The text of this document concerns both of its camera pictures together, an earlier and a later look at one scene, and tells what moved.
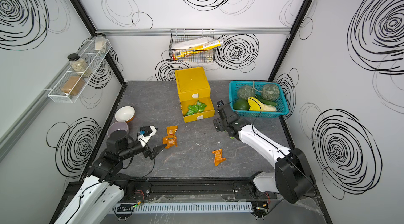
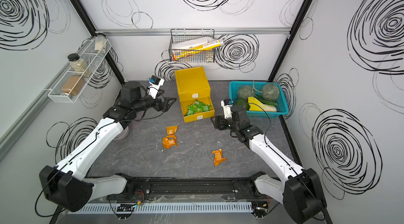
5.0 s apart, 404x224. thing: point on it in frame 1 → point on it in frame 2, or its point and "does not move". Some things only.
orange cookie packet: x=218 y=158 does not move
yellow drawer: x=209 y=111 does not move
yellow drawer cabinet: x=193 y=86 does not move
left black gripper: x=153 y=153 → x=159 y=108
